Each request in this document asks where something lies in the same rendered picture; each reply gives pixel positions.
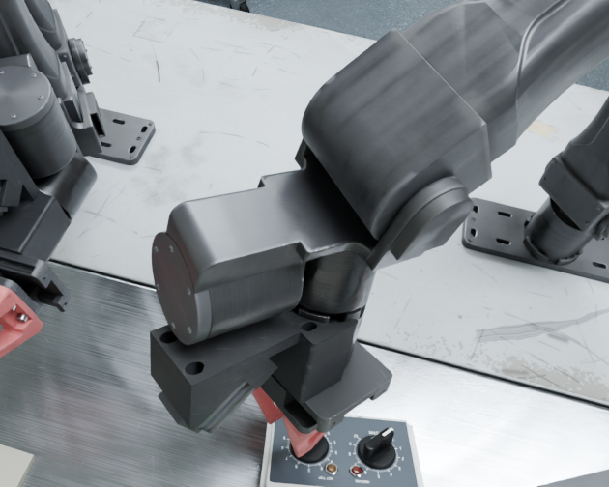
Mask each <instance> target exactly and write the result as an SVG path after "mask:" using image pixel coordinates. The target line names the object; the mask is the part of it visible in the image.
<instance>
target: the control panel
mask: <svg viewBox="0 0 609 487"><path fill-rule="evenodd" d="M385 428H392V429H393V432H394V435H393V439H392V445H393V446H394V448H395V452H396V456H395V460H394V462H393V464H392V465H391V466H390V467H388V468H386V469H374V468H371V467H369V466H368V465H366V464H365V463H364V462H363V461H362V460H361V459H360V457H359V455H358V451H357V449H358V444H359V441H360V440H361V439H362V438H363V437H366V436H369V435H377V434H378V433H380V432H381V431H382V430H384V429H385ZM324 436H325V437H326V439H327V440H328V443H329V451H328V454H327V456H326V457H325V458H324V459H323V460H321V461H319V462H316V463H306V462H303V461H301V460H299V459H298V458H296V457H295V456H294V455H293V453H292V451H291V448H290V439H289V436H288V433H287V430H286V427H285V424H284V421H283V418H281V419H279V420H278V421H276V422H275V431H274V440H273V450H272V459H271V468H270V481H271V482H274V483H286V484H297V485H307V486H319V487H418V482H417V477H416V471H415V466H414V460H413V455H412V450H411V445H410V440H409V434H408V429H407V425H406V422H402V421H391V420H381V419H370V418H359V417H349V416H345V417H344V419H343V421H342V422H341V423H339V424H338V425H336V427H334V428H333V429H331V430H330V431H328V432H326V433H325V435H324ZM329 464H334V465H335V466H336V471H335V472H334V473H330V472H328V471H327V466H328V465H329ZM354 466H358V467H360V468H361V470H362V473H361V474H353V473H352V471H351V470H352V468H353V467H354Z"/></svg>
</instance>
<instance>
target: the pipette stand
mask: <svg viewBox="0 0 609 487"><path fill-rule="evenodd" d="M36 457H37V456H35V455H33V454H30V453H27V452H24V451H21V450H17V449H14V448H11V447H8V446H5V445H2V444H0V487H21V485H22V483H23V481H24V479H25V477H26V475H27V474H28V473H29V471H30V469H31V467H32V465H33V463H34V461H35V459H36Z"/></svg>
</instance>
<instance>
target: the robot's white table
mask: <svg viewBox="0 0 609 487"><path fill-rule="evenodd" d="M47 1H48V2H49V3H50V5H51V8H52V9H57V11H58V13H59V15H60V17H61V20H62V23H63V25H64V28H65V30H66V33H67V35H68V38H69V39H70V38H76V39H80V38H81V39H82V40H83V43H84V46H85V48H86V49H87V55H88V59H89V62H90V66H92V72H93V75H89V78H90V82H91V83H90V84H85V85H84V88H85V90H86V93H88V92H93V93H94V95H95V97H96V100H97V103H98V106H99V108H103V109H107V110H111V111H115V112H120V113H124V114H128V115H131V116H135V117H139V118H144V119H148V120H151V121H153V122H154V124H155V127H156V132H155V134H154V136H153V138H152V139H151V141H150V143H149V145H148V146H147V148H146V150H145V152H144V154H143V155H142V157H141V159H140V161H139V162H138V163H137V164H136V165H125V164H122V163H118V162H114V161H110V160H106V159H102V158H94V157H90V156H87V157H85V158H86V159H87V160H88V161H89V162H90V163H91V164H92V165H93V167H94V168H95V170H96V172H97V175H98V178H97V180H96V182H95V184H94V185H93V187H92V189H91V190H90V192H89V194H88V195H87V197H86V199H85V200H84V202H83V204H82V205H81V207H80V209H79V210H78V212H77V214H76V215H75V217H74V219H73V220H72V223H71V224H70V226H69V227H68V229H67V231H66V232H65V234H64V236H63V238H62V240H61V241H60V242H59V244H58V245H57V247H56V249H55V250H54V252H53V254H52V255H51V257H50V259H49V260H48V261H52V262H55V263H59V264H63V265H67V266H71V267H74V268H78V269H82V270H85V271H89V272H95V273H99V274H103V275H106V276H110V277H114V278H118V279H122V280H125V281H128V282H132V283H136V284H140V285H143V286H147V287H151V288H155V289H156V286H155V282H154V277H153V270H152V244H153V239H154V237H155V235H156V234H157V233H158V232H163V231H166V227H167V222H168V218H169V214H170V212H171V211H172V210H173V208H174V207H176V206H177V205H178V204H180V203H182V202H185V201H189V200H193V199H199V198H204V197H210V196H215V195H221V194H226V193H231V192H237V191H242V190H248V189H253V188H257V186H258V184H259V181H260V178H261V176H264V175H270V174H275V173H281V172H287V171H293V170H299V169H301V168H300V166H299V165H298V163H297V162H296V161H295V160H294V157H295V155H296V153H297V151H298V149H299V146H300V144H301V142H302V139H303V136H302V131H301V124H302V118H303V116H304V113H305V109H306V107H307V105H308V103H309V102H310V100H311V99H312V97H313V96H314V95H315V93H316V92H317V91H318V90H319V89H320V87H321V86H322V85H323V84H324V83H325V82H326V81H327V80H329V79H330V78H331V77H332V76H333V75H335V74H336V73H337V72H339V71H340V70H341V69H343V68H344V67H345V66H346V65H348V64H349V63H350V62H351V61H353V60H354V59H355V58H356V57H358V56H359V55H360V54H361V53H363V52H364V51H365V50H367V49H368V48H369V47H370V46H372V45H373V44H374V43H376V42H377V41H374V40H370V39H366V38H361V37H357V36H352V35H347V34H343V33H337V32H335V31H330V30H326V29H321V28H316V27H312V26H307V25H303V24H299V23H295V22H290V21H286V20H281V19H276V18H272V17H267V16H263V15H259V14H251V13H246V12H242V11H237V10H233V9H228V8H224V7H220V6H215V5H211V4H206V3H202V2H197V1H193V0H47ZM608 96H609V92H608V91H603V90H597V89H594V88H591V87H586V86H581V85H577V84H573V85H572V86H571V87H569V88H568V89H567V90H566V91H565V92H564V93H562V94H561V95H560V96H559V97H558V98H557V99H556V100H555V101H554V102H552V103H551V104H550V105H549V106H548V107H547V108H546V109H545V110H544V111H543V112H542V113H541V114H540V115H539V116H538V117H537V118H536V119H535V120H534V121H533V123H532V124H531V125H530V126H529V127H528V128H527V129H526V130H525V131H524V132H523V134H522V135H521V136H520V137H519V138H518V139H517V142H516V145H515V146H513V147H512V148H511V149H509V150H508V151H507V152H505V153H504V154H503V155H501V156H500V157H498V158H497V159H495V160H494V161H492V162H491V168H492V179H490V180H489V181H488V182H486V183H485V184H483V185H482V186H480V187H479V188H477V189H476V190H475V191H473V192H472V193H470V194H469V197H470V198H472V197H476V198H480V199H484V200H488V201H492V202H497V203H501V204H505V205H509V206H512V207H517V208H521V209H525V210H529V211H533V212H537V211H538V209H539V208H540V207H541V205H542V204H543V203H544V202H545V200H546V199H547V198H548V196H549V195H548V194H547V193H546V192H545V191H544V190H543V189H542V188H541V187H540V186H539V185H538V182H539V180H540V178H541V176H542V174H543V173H544V169H545V167H546V165H547V164H548V162H549V161H550V160H551V159H552V157H554V156H555V155H557V154H558V153H559V152H561V151H562V150H564V149H565V147H566V145H567V143H568V142H569V141H570V140H571V139H573V138H574V137H576V136H577V135H578V134H580V133H581V132H582V131H583V130H584V129H585V128H586V126H587V125H588V124H589V123H590V122H591V121H592V119H593V118H594V117H595V115H596V114H597V112H598V111H599V109H600V108H601V106H602V105H603V104H604V102H605V101H606V99H607V98H608ZM462 230H463V223H462V224H461V225H460V227H459V228H458V229H457V230H456V231H455V232H454V234H453V235H452V236H451V237H450V238H449V240H448V241H447V242H446V243H445V244H444V245H442V246H439V247H436V248H433V249H430V250H427V251H425V252H424V253H423V255H422V256H419V257H416V258H413V259H410V260H407V261H404V262H401V263H398V264H395V265H392V266H389V267H386V268H382V269H380V270H377V272H376V274H375V277H374V281H373V284H372V288H371V291H370V294H369V298H368V301H367V304H366V307H365V311H364V314H363V317H362V322H361V326H360V329H359V333H358V336H357V339H356V340H357V341H358V342H360V343H363V344H367V345H371V346H375V347H378V348H382V349H386V350H390V351H394V352H397V353H400V354H404V355H408V356H411V357H415V358H422V359H426V360H429V361H433V362H437V363H441V364H444V365H447V366H451V367H455V368H459V369H463V370H466V371H470V372H474V373H478V374H481V375H484V376H488V377H492V378H496V379H500V380H503V381H507V382H511V383H515V384H519V385H521V386H525V387H532V388H536V389H539V390H543V391H547V392H551V393H555V394H558V395H562V396H565V397H569V398H572V399H576V400H580V401H584V402H588V403H591V404H595V405H598V406H602V407H606V408H609V283H605V282H601V281H597V280H593V279H589V278H586V277H581V276H577V275H573V274H569V273H565V272H558V271H554V270H550V269H546V268H543V267H539V266H535V265H531V264H527V263H522V262H518V261H514V260H510V259H507V258H503V257H499V256H495V255H491V254H487V253H483V252H479V251H475V250H472V249H468V248H466V247H465V246H464V245H463V244H462V242H461V240H462Z"/></svg>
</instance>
